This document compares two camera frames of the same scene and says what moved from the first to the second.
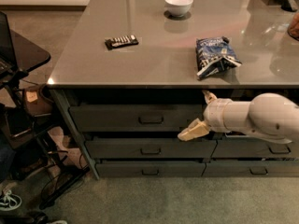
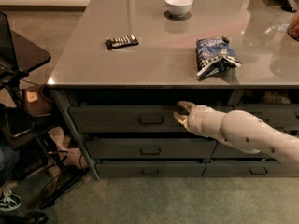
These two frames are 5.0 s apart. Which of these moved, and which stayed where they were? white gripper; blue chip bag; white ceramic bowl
Moved: white gripper
Stayed: white ceramic bowl; blue chip bag
